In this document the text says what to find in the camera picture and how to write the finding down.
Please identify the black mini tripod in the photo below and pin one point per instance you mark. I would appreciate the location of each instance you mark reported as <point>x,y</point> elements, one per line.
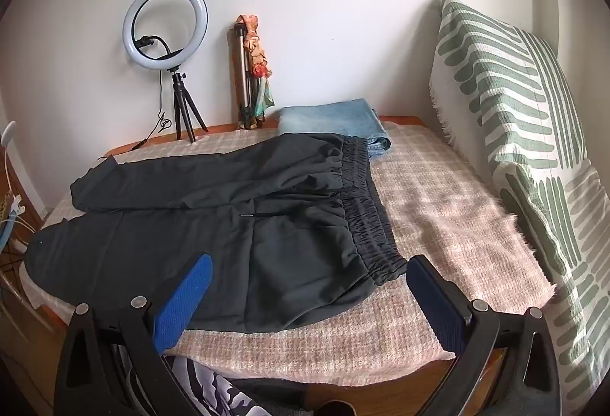
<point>180,101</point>

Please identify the orange patterned scarf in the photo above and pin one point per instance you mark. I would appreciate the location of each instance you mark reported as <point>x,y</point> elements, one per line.
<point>257,59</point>

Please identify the folded metallic tripod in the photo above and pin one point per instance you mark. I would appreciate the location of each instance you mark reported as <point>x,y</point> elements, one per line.
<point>243,78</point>

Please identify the pink plaid blanket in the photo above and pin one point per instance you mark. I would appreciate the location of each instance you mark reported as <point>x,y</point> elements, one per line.
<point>452,230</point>

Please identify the green white patterned pillow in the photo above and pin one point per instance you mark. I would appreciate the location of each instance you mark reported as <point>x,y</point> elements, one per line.
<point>514,111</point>

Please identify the folded blue jeans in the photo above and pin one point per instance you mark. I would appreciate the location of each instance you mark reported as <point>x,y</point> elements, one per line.
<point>329,120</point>

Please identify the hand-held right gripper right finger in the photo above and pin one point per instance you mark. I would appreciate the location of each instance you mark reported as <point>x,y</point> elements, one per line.
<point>431,301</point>

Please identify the zebra striped clothing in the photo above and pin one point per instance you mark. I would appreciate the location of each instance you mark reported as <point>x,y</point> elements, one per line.
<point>214,392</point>

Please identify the black pants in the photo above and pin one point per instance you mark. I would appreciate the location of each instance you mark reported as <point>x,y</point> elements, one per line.
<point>262,254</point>

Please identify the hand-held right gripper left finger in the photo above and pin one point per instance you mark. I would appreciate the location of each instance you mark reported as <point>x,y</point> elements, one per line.
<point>186,297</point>

